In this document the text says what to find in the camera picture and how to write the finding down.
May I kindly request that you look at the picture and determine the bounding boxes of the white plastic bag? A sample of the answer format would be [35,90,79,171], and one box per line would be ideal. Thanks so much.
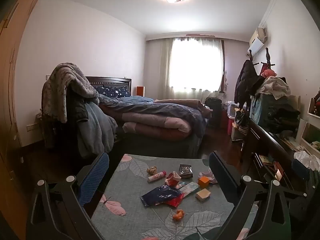
[294,151,320,172]

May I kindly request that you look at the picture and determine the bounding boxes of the red plastic packet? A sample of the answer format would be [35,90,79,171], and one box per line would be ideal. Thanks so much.
[155,192,185,208]

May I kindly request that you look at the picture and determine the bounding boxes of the row of books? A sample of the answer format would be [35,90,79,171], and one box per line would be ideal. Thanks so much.
[257,154,284,180]

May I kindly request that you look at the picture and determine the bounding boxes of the white paper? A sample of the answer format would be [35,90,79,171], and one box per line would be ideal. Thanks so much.
[198,170,218,184]

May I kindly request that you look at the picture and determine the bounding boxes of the white pink glue stick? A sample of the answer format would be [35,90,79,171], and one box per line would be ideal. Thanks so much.
[147,171,167,183]

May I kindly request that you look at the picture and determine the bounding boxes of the dark wooden bed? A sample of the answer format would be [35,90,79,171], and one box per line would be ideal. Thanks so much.
[86,76,213,159]

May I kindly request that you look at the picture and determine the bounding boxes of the navy star print pillow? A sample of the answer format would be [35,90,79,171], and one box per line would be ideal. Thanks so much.
[94,86,131,98]

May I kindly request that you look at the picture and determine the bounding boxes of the light blue fleece blanket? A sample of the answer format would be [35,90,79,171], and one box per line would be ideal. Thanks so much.
[77,102,118,155]

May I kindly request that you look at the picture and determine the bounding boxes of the white wall air conditioner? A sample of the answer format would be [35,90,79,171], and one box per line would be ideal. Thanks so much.
[247,27,268,55]

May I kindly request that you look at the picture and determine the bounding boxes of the black suitcase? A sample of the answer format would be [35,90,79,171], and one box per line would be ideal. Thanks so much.
[205,97,223,129]

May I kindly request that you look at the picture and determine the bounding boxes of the light blue tissue packet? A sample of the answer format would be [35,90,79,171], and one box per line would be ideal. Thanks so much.
[176,182,200,195]

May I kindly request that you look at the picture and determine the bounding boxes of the folded pink quilt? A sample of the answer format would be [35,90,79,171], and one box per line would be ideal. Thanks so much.
[122,112,193,140]

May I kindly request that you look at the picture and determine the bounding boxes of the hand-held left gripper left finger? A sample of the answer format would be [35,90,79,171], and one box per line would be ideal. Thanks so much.
[26,151,110,240]

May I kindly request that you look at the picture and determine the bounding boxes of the pile of clothes on cabinet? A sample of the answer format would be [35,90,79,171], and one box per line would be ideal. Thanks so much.
[250,94,288,128]

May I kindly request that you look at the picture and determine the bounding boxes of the white plastic storage box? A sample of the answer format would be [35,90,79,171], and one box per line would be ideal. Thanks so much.
[226,101,242,118]

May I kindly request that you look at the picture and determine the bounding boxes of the grey floral tablecloth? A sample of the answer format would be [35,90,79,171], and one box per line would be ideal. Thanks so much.
[90,154,260,240]

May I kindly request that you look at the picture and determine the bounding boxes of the red white packet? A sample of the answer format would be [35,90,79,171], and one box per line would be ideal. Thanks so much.
[165,171,182,187]

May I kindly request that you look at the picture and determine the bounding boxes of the light wooden wardrobe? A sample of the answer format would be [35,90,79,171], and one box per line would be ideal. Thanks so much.
[0,0,48,240]

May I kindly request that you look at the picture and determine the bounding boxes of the white shelf organiser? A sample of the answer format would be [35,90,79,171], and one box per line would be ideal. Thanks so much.
[296,90,320,155]

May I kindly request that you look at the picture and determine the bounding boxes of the brown blanket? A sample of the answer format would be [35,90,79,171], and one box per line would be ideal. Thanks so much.
[154,99,203,109]

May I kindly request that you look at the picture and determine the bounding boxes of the grey knit blanket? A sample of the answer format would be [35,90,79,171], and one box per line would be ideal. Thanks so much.
[41,62,100,123]

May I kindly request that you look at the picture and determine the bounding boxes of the dark wooden dresser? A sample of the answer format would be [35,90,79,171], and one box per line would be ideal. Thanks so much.
[246,120,320,205]

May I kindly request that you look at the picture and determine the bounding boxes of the tan sticky note pad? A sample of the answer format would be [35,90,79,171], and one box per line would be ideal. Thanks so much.
[195,188,211,202]

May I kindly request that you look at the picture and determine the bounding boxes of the sheer white curtain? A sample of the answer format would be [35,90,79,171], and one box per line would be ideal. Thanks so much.
[160,37,225,99]

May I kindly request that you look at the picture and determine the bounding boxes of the black hanging jackets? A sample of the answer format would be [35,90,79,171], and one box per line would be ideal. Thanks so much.
[235,60,265,105]

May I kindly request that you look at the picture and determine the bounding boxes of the dark wooden coat rack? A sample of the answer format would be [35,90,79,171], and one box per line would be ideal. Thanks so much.
[246,47,275,160]

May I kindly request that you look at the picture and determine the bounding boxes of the orange peel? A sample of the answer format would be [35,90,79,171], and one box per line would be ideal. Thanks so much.
[172,209,185,221]

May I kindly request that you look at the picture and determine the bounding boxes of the small orange box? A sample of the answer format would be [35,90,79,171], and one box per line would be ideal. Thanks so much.
[197,176,210,188]

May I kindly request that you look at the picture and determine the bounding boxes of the blue duvet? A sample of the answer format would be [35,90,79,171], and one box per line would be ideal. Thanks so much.
[99,94,208,138]

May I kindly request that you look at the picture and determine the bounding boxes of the pile of white clothes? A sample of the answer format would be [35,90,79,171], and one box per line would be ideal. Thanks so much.
[255,76,292,99]

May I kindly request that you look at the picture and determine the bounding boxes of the striped bag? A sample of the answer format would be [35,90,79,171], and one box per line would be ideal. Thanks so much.
[235,110,250,133]

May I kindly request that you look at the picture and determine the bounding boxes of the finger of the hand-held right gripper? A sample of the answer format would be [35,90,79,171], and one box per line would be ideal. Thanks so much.
[291,159,310,180]

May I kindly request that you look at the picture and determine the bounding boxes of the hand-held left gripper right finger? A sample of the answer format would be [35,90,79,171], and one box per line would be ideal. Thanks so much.
[209,151,310,240]

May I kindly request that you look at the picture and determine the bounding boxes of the dark blue plastic packet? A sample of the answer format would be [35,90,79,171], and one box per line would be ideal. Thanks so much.
[140,185,182,207]

